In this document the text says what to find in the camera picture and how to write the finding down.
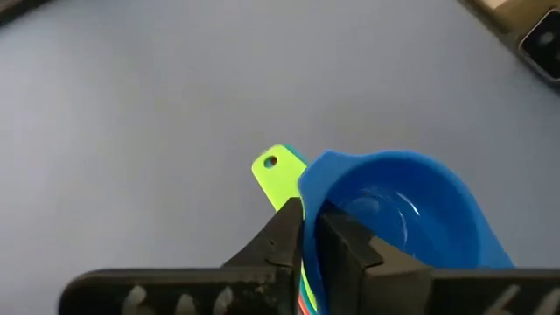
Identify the blue plastic measuring cup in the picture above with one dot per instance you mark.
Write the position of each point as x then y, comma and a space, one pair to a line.
437, 205

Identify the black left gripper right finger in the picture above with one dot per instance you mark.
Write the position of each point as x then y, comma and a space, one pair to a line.
402, 293

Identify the blue-grey table mat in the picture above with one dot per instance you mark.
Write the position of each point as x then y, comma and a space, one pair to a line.
153, 131

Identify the green plastic measuring cup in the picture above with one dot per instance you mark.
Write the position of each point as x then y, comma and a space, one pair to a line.
280, 181

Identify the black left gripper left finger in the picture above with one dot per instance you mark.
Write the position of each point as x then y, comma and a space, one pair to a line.
184, 293

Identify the red plastic measuring cup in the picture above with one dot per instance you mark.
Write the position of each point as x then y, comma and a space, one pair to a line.
302, 309

